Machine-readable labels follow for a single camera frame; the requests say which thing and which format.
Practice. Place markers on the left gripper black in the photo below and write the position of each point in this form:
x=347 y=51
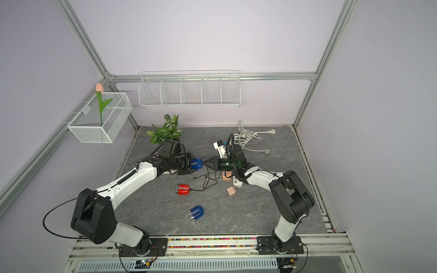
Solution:
x=188 y=156

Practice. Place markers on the red electric shaver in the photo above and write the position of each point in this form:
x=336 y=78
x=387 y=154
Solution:
x=182 y=189

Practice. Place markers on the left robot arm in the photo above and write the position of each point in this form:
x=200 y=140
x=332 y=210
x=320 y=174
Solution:
x=94 y=214

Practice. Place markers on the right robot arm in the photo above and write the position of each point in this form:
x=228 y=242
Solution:
x=292 y=198

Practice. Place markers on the orange power strip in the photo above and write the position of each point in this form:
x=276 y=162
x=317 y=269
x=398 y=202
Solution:
x=225 y=178

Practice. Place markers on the white power strip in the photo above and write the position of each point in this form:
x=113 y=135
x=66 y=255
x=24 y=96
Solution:
x=237 y=183

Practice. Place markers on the potted green plant black vase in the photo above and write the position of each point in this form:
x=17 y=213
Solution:
x=169 y=130

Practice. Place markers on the pink charger cube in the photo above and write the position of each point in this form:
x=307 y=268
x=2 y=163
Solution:
x=232 y=190

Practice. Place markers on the pink artificial tulip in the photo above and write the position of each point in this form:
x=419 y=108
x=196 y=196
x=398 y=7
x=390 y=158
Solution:
x=102 y=103

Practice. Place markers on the long white wire shelf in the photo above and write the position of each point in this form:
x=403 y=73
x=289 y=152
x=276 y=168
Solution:
x=201 y=88

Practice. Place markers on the white wire basket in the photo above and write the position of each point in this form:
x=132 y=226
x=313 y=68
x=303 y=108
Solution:
x=85 y=125

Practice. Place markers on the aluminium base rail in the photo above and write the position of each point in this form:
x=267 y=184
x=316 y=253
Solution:
x=247 y=245

